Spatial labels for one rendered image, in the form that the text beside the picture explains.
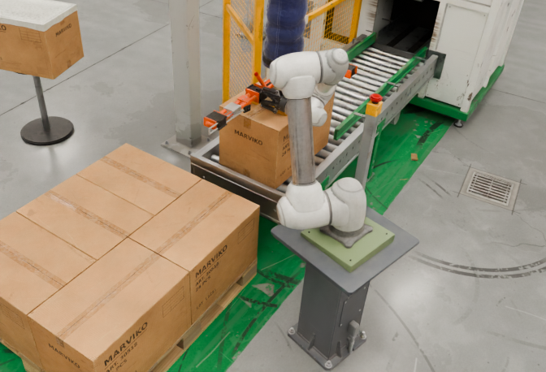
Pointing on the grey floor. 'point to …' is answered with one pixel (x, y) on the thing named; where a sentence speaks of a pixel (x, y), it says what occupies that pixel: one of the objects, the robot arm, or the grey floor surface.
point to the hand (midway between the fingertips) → (255, 93)
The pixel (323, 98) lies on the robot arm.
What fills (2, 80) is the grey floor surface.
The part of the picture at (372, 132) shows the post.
